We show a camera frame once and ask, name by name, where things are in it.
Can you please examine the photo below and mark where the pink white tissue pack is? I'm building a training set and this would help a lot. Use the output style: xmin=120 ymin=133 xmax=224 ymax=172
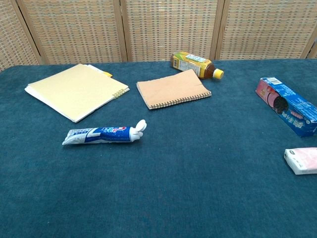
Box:
xmin=283 ymin=147 xmax=317 ymax=176

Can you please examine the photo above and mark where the yellow spiral notebook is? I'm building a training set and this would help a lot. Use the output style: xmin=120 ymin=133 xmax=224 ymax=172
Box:
xmin=24 ymin=63 xmax=130 ymax=123

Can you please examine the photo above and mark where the woven wooden folding screen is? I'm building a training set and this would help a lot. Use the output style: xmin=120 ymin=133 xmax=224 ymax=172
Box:
xmin=0 ymin=0 xmax=317 ymax=72

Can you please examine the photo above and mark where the yellow tea bottle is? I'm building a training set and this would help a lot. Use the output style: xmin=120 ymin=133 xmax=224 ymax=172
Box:
xmin=171 ymin=51 xmax=224 ymax=80

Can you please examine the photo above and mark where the blue cookie box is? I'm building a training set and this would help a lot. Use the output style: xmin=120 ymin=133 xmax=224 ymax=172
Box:
xmin=255 ymin=76 xmax=317 ymax=138

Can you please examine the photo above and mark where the tan spiral notebook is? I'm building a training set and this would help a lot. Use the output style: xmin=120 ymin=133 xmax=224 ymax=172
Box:
xmin=136 ymin=68 xmax=212 ymax=111

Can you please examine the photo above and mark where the blue white toothpaste tube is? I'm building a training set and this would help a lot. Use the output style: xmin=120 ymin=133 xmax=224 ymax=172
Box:
xmin=61 ymin=119 xmax=147 ymax=146

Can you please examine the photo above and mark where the teal table cloth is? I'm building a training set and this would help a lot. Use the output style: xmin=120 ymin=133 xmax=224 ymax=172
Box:
xmin=0 ymin=59 xmax=317 ymax=238

